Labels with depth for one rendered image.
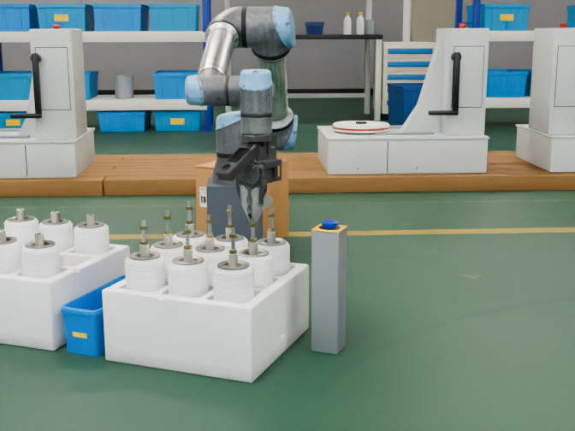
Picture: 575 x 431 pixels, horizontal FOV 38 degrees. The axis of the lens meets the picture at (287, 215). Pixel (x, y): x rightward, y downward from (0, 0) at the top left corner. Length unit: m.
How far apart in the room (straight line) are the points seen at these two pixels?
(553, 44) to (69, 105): 2.43
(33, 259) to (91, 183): 2.01
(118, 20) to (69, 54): 2.61
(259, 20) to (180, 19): 4.40
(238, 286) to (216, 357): 0.17
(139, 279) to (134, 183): 2.14
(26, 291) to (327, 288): 0.75
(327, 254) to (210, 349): 0.36
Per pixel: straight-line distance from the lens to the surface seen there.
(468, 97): 4.36
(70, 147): 4.24
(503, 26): 7.11
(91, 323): 2.11
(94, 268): 2.31
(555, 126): 4.52
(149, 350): 2.03
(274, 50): 2.43
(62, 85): 4.28
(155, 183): 4.13
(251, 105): 1.96
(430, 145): 4.27
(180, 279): 1.97
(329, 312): 2.07
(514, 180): 4.33
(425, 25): 8.44
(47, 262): 2.19
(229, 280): 1.91
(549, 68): 4.51
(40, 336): 2.21
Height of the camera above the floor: 0.78
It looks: 12 degrees down
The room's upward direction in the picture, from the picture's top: straight up
